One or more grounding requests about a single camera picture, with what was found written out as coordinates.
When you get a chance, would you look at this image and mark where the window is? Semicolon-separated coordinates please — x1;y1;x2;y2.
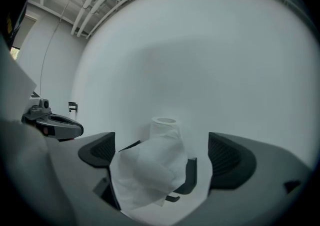
10;46;21;61

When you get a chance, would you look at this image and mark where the thin grey wall cable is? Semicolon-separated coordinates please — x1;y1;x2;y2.
38;0;78;98

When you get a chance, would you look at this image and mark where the white ceiling pipe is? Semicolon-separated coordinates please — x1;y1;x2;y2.
71;0;108;36
76;0;118;38

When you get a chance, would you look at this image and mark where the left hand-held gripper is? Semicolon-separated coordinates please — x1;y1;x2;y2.
21;98;84;142

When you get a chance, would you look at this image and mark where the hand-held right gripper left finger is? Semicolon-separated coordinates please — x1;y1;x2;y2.
47;131;141;226

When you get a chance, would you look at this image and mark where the person's black t-shirt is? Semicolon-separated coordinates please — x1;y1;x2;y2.
0;2;29;51

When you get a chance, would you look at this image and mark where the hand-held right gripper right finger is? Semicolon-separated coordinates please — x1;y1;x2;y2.
174;131;313;226

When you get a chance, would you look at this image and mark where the white toilet paper roll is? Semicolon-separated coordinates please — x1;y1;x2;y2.
109;116;189;207

